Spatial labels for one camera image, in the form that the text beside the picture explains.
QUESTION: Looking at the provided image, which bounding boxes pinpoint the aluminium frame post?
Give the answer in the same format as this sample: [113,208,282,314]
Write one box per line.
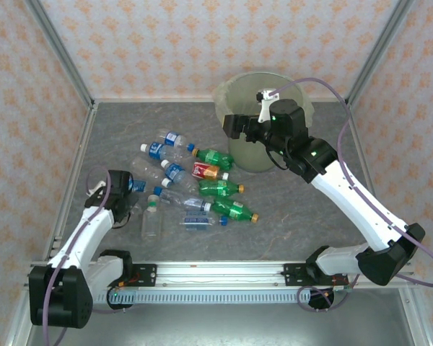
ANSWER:
[24,0,97,109]
[345,0,416,107]

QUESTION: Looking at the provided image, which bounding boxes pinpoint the red label bottle white cap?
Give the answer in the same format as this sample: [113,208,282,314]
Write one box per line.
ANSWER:
[191,161,229,181]

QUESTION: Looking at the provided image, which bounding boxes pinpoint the clear bottle green neck ring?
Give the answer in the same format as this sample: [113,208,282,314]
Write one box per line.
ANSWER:
[141,194,164,239]

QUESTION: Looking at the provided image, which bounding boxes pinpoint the grey slotted cable tray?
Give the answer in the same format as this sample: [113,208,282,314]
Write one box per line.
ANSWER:
[93,290,311,306]

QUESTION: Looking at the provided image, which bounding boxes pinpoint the large clear unlabelled bottle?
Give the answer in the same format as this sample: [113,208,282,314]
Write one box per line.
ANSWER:
[130,156,166,182]

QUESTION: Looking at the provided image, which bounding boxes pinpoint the green soda bottle yellow cap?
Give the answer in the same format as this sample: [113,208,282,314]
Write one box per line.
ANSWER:
[191,146,236,170]
[211,198,260,223]
[198,179,245,198]

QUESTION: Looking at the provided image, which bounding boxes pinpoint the clear bottle blue cap barcode label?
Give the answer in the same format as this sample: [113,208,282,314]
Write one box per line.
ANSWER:
[157,128,196,151]

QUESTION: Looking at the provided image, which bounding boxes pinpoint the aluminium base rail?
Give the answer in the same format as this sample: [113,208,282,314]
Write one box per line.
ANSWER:
[23,261,414,291]

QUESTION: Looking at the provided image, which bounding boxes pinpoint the metal mesh bin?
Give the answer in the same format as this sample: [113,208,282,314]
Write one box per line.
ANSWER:
[216,71,313,173]

